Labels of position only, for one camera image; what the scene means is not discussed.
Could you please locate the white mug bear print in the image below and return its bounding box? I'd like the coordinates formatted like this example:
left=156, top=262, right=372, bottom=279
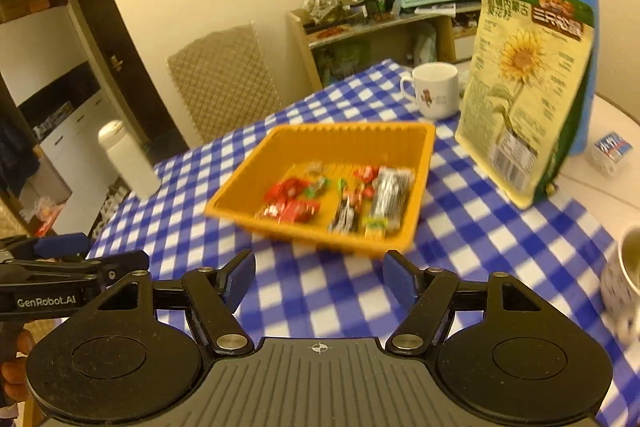
left=399, top=62, right=461, bottom=120

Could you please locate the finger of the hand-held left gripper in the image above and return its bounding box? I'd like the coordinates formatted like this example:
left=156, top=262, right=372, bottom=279
left=0, top=249, right=151, bottom=289
left=0, top=233, right=90, bottom=260

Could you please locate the wooden shelf unit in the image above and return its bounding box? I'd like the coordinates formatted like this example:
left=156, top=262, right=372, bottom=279
left=286, top=2, right=483, bottom=92

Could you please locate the clear packet dark snack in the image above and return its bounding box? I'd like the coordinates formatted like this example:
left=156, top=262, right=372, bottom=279
left=371, top=166, right=416, bottom=229
left=328, top=197, right=360, bottom=234

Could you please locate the green white packet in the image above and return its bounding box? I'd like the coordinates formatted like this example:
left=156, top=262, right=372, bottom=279
left=412, top=24, right=438, bottom=62

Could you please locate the white cabinet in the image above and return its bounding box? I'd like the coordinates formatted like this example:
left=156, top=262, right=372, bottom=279
left=32, top=89, right=126, bottom=233

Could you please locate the red white plastic bag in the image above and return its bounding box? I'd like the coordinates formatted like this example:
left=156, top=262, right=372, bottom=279
left=20, top=197, right=68, bottom=238

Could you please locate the orange lidded clear jar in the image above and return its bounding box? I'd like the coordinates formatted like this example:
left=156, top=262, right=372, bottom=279
left=302, top=0, right=343, bottom=20

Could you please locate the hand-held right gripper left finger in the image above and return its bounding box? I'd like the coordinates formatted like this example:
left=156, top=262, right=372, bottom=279
left=95, top=248, right=258, bottom=357

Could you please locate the orange plastic tray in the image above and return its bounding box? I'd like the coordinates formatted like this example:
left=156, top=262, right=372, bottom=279
left=204, top=122, right=437, bottom=258

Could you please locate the white thermos bottle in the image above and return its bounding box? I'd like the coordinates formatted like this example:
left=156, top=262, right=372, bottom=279
left=97, top=120, right=162, bottom=199

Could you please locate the red snack packet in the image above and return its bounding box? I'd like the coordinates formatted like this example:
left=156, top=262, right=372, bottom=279
left=264, top=177, right=308, bottom=202
left=257, top=199, right=321, bottom=224

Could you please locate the small blue white box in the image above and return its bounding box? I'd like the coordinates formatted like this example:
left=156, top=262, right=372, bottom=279
left=590, top=132, right=633, bottom=178

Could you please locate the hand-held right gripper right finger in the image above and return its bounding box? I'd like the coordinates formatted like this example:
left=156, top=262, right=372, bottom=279
left=381, top=248, right=545, bottom=357

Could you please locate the patterned ceramic cup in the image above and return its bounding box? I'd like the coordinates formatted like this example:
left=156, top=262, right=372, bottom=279
left=600, top=224, right=640, bottom=350

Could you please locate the person's left hand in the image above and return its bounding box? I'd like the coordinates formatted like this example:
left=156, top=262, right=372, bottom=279
left=0, top=331, right=35, bottom=404

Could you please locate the beige quilted chair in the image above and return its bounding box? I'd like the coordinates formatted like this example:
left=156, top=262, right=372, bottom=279
left=166, top=23, right=283, bottom=148

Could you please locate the sunflower seed bag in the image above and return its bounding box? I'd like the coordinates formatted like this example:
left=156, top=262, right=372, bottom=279
left=455, top=0, right=596, bottom=210

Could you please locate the yellow candy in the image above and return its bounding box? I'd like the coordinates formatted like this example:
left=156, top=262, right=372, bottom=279
left=362, top=216, right=390, bottom=238

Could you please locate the dark brown door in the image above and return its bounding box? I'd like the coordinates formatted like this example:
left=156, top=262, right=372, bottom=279
left=65, top=0, right=188, bottom=150

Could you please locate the blue white checked tablecloth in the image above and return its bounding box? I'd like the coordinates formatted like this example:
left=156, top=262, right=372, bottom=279
left=87, top=58, right=640, bottom=427

